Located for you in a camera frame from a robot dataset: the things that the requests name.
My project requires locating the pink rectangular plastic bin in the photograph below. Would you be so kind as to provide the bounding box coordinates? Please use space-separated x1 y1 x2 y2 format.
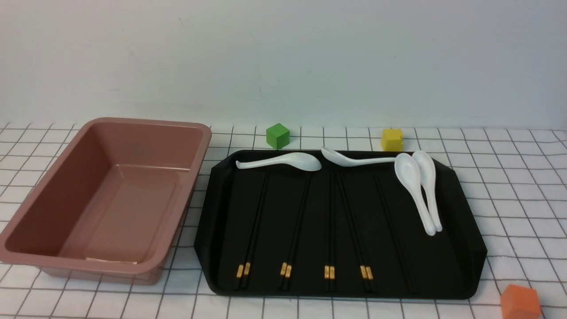
0 117 211 285

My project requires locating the white spoon far left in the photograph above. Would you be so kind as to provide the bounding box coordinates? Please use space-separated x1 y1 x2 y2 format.
235 152 322 172

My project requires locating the white spoon right inner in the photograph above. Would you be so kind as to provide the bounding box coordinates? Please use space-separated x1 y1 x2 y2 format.
394 153 437 236

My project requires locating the yellow foam cube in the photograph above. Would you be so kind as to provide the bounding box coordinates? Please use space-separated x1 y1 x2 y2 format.
381 128 404 152

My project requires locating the black chopstick gold band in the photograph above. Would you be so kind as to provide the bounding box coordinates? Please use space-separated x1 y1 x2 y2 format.
235 172 269 291
324 172 333 294
336 172 371 292
241 172 271 291
342 173 377 294
283 172 312 291
279 172 311 291
329 173 336 292

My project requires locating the green foam cube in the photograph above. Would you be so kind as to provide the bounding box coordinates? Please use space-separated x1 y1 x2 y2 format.
266 123 290 150

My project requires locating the white spoon right outer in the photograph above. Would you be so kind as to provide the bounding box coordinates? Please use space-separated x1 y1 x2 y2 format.
412 151 442 232

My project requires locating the white spoon top middle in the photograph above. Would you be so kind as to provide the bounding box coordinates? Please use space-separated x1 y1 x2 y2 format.
320 147 396 167

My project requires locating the black plastic tray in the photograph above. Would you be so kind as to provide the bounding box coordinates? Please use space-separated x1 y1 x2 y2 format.
194 150 487 300

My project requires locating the white spoon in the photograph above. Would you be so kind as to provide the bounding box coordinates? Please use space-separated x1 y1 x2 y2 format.
235 152 322 172
320 147 396 167
394 153 437 236
412 151 442 232

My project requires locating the orange foam cube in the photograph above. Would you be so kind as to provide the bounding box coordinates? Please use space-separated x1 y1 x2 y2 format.
501 284 542 319

